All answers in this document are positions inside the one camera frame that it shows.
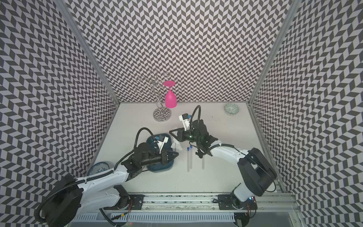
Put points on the blue patterned plate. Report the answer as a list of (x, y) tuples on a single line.
[(98, 168)]

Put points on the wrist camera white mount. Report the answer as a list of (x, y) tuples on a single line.
[(161, 141), (185, 119)]

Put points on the pink plastic wine glass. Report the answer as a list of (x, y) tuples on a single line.
[(170, 97)]

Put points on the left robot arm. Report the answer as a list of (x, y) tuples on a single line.
[(73, 197)]

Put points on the chrome glass rack stand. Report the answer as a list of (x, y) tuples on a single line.
[(153, 84)]

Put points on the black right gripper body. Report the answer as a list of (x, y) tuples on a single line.
[(190, 136)]

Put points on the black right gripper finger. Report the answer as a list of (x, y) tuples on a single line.
[(176, 135), (175, 130)]

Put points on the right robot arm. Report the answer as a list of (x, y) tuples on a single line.
[(256, 171)]

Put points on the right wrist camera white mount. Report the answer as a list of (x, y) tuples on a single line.
[(185, 119)]

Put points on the teal plastic water tub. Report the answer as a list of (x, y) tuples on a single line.
[(160, 168)]

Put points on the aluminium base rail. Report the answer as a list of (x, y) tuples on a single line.
[(210, 202)]

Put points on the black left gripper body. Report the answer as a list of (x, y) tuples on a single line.
[(162, 159)]

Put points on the patterned ceramic bowl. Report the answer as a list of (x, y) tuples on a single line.
[(231, 108)]

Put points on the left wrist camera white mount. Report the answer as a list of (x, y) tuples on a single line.
[(161, 141)]

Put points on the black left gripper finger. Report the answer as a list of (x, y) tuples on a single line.
[(170, 160), (171, 153)]

